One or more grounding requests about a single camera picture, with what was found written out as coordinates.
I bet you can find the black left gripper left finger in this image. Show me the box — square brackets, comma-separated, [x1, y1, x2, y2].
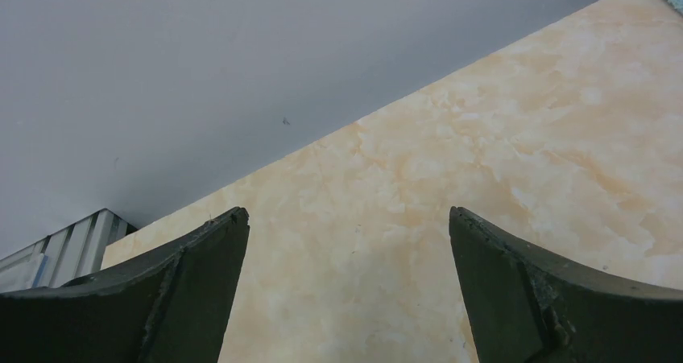
[1, 207, 250, 362]

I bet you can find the aluminium frame rail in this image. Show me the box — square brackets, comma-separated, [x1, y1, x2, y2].
[1, 209, 137, 293]

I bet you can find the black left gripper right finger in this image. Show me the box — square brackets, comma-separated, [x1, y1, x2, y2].
[449, 207, 682, 362]

